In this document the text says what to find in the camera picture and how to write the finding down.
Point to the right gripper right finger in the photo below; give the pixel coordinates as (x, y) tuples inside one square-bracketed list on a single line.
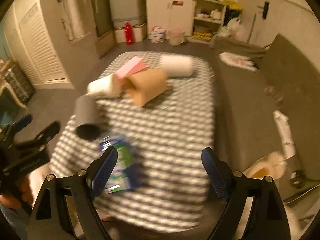
[(267, 218)]

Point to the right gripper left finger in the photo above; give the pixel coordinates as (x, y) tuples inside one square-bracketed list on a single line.
[(50, 218)]

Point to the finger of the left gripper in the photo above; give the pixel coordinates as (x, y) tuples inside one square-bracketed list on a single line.
[(45, 134), (8, 132)]

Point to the grey cup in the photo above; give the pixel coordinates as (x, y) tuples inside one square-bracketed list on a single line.
[(87, 118)]

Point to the white printed paper cup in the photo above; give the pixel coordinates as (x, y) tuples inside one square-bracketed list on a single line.
[(108, 87)]

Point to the brown kraft paper cup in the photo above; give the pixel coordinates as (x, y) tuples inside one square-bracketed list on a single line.
[(146, 85)]

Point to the pink white box cup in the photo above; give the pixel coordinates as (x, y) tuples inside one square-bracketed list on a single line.
[(133, 66)]

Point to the white plush toy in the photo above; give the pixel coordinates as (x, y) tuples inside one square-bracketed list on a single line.
[(273, 165)]

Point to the white louvered wardrobe door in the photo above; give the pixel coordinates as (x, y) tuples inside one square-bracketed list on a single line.
[(30, 45)]

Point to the hanging white towel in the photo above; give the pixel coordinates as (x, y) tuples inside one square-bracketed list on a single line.
[(77, 18)]

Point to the grey sofa bed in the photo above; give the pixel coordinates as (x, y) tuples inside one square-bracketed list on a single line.
[(286, 81)]

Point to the grey checkered tablecloth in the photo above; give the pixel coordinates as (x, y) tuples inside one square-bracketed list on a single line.
[(167, 136)]

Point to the red thermos bottle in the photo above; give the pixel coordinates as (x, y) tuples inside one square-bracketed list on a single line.
[(128, 34)]

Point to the white packaged bag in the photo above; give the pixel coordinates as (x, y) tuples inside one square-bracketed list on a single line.
[(157, 34)]

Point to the white washing machine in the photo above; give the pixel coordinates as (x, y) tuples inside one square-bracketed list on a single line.
[(127, 11)]

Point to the pink lined trash bin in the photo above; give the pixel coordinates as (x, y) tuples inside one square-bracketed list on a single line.
[(176, 37)]

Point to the white plastic bags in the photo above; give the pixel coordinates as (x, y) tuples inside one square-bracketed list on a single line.
[(233, 29)]

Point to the white kitchen cabinet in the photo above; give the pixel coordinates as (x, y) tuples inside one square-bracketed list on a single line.
[(198, 20)]

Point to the black door handle lock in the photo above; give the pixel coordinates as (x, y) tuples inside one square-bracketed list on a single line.
[(264, 9)]

